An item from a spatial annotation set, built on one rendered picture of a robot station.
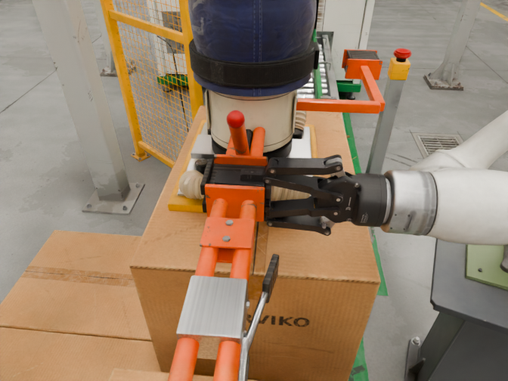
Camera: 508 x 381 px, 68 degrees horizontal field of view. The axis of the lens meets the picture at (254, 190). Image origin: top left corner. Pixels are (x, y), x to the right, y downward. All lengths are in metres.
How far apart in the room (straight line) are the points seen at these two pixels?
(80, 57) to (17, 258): 1.12
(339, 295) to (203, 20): 0.48
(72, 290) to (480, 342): 1.26
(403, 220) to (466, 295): 0.60
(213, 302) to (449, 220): 0.32
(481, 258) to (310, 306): 0.65
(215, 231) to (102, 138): 1.82
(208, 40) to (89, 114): 1.61
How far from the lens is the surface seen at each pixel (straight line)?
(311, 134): 0.92
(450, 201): 0.54
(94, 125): 2.21
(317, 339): 0.75
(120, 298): 1.29
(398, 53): 1.69
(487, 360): 1.45
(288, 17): 0.61
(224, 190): 0.51
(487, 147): 0.74
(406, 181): 0.53
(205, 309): 0.39
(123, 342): 1.20
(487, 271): 1.17
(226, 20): 0.61
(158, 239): 0.67
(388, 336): 1.88
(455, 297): 1.09
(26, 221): 2.62
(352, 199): 0.54
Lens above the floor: 1.54
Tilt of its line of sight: 39 degrees down
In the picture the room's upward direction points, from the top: straight up
